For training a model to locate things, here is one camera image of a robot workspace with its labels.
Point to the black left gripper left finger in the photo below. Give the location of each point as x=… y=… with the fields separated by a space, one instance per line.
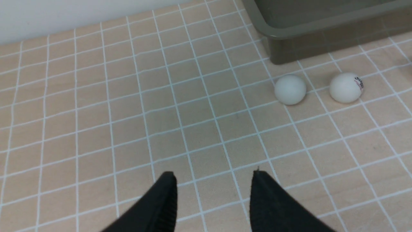
x=155 y=211

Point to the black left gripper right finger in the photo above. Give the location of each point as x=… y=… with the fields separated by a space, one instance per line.
x=272 y=209

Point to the plain white ball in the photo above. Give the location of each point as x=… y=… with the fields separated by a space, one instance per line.
x=290 y=89

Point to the white ball with black logo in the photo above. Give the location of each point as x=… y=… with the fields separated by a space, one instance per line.
x=346 y=87

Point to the olive green plastic bin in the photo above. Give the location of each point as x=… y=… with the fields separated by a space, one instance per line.
x=299 y=29

